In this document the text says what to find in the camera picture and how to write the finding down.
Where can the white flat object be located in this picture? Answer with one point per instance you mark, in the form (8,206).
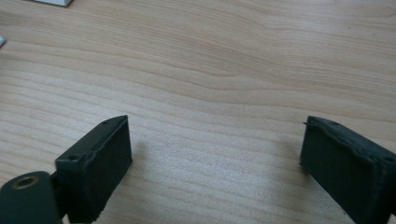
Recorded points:
(53,2)

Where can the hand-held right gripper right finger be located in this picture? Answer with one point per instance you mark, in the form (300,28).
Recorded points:
(348,168)

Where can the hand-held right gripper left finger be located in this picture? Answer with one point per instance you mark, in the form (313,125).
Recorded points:
(96,174)

